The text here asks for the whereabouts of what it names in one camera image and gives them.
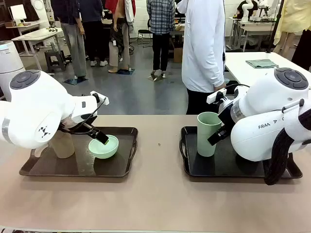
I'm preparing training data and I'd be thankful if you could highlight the black stand pole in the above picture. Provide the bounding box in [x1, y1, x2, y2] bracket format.
[265, 0, 285, 53]

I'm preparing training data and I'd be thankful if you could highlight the tall light green cup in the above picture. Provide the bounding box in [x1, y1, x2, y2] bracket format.
[196, 112, 223, 157]

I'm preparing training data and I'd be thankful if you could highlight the blue floor pad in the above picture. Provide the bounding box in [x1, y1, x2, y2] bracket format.
[117, 68, 136, 76]
[62, 76, 89, 86]

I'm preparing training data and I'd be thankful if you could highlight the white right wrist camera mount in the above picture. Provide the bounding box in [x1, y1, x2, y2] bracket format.
[207, 88, 228, 104]

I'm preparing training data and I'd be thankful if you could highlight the person in grey trousers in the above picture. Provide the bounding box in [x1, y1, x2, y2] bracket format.
[52, 0, 88, 79]

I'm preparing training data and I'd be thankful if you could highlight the white computer monitor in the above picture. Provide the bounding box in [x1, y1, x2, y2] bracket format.
[8, 4, 28, 25]

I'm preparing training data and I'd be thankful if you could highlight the grey workbench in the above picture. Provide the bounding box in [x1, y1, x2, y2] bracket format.
[236, 19, 278, 53]

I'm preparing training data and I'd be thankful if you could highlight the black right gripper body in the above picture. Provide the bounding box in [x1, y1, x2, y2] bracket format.
[217, 101, 238, 133]

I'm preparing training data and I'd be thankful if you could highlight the large white table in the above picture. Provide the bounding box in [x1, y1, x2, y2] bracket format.
[224, 51, 311, 82]

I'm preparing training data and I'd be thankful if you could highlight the dark grey step stool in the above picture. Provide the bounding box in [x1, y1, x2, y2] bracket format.
[44, 50, 67, 73]

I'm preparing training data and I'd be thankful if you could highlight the light green bowl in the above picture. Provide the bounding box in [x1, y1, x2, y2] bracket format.
[87, 134, 120, 160]

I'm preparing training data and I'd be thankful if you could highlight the black serving tray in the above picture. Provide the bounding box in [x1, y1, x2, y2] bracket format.
[179, 125, 303, 181]

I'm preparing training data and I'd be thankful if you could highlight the person in yellow top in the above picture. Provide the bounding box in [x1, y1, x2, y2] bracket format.
[273, 0, 311, 71]

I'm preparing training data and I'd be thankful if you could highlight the tall beige cup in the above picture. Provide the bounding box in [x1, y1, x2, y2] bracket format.
[48, 131, 75, 160]

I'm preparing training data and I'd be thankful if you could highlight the person in black clothes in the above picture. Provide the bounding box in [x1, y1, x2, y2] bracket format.
[80, 0, 109, 67]

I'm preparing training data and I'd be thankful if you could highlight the black chair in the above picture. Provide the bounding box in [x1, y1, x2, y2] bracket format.
[137, 18, 154, 47]

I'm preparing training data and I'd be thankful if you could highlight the white desk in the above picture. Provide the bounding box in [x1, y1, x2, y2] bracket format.
[11, 27, 65, 71]

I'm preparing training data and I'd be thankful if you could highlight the light green cloth mat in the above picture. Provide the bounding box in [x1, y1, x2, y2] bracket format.
[245, 59, 279, 69]

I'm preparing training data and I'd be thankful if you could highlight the grey floor pad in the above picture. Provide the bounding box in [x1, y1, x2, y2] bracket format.
[147, 72, 169, 82]

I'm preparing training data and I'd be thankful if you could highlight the person in white coat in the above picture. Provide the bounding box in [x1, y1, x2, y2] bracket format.
[176, 0, 228, 115]

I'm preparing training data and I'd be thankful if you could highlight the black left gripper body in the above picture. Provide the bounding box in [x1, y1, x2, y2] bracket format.
[59, 120, 98, 137]

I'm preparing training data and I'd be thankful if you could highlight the cardboard box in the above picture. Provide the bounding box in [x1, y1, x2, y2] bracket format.
[173, 47, 184, 64]

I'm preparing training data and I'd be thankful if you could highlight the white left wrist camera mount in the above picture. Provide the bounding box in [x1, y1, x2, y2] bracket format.
[90, 91, 109, 106]

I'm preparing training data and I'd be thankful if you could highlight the desk with wooden box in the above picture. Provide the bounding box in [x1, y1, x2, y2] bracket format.
[5, 20, 48, 37]

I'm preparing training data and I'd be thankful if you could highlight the person in beige trousers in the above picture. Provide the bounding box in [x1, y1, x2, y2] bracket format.
[105, 0, 137, 74]

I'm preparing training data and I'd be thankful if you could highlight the person in plaid shirt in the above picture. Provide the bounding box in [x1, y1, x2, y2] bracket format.
[146, 0, 176, 77]

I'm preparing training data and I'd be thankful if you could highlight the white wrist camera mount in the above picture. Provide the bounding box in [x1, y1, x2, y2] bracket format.
[207, 88, 228, 104]
[90, 91, 109, 106]

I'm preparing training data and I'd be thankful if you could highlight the dark brown serving tray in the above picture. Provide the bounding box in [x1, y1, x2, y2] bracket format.
[18, 126, 139, 179]

